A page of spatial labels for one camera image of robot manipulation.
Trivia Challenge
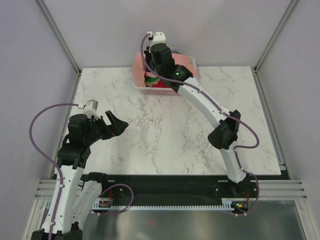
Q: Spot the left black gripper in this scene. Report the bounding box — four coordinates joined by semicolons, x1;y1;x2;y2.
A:
84;110;128;145

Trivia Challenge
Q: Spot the salmon pink t shirt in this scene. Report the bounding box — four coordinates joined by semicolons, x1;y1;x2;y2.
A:
131;53;198;87

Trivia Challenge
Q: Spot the white plastic laundry basket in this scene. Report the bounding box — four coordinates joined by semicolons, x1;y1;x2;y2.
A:
133;56;197;96

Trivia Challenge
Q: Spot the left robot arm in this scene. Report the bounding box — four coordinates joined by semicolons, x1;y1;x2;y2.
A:
31;110;129;240

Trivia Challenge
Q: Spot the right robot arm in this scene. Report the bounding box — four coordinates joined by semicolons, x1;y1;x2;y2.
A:
140;43;254;197

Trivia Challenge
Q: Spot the grey blue t shirt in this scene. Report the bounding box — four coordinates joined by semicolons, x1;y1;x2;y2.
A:
171;50;181;54

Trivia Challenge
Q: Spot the green t shirt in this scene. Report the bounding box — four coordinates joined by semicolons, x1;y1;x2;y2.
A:
144;76;160;87

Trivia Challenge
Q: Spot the red t shirt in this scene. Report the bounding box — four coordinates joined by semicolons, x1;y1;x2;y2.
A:
151;78;168;89

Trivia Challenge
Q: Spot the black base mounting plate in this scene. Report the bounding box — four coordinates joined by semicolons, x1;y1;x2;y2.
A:
102;175;258;206

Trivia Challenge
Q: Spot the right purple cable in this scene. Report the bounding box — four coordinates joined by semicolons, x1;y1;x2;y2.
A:
140;34;261;218

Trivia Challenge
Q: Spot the purple cable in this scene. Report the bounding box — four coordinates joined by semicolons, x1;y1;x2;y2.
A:
140;34;261;218
29;102;135;240

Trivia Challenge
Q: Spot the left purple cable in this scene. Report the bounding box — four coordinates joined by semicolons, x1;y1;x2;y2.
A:
29;102;135;240

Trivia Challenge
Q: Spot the right aluminium frame post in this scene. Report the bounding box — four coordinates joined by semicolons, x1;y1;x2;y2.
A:
252;0;300;73

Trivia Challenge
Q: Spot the aluminium frame post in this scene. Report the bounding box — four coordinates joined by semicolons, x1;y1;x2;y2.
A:
34;0;82;76
252;0;300;73

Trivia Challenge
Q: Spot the left aluminium frame post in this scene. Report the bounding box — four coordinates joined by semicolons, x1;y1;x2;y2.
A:
34;0;82;76

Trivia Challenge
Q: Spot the white slotted cable duct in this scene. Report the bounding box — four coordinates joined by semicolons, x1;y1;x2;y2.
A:
91;198;235;211

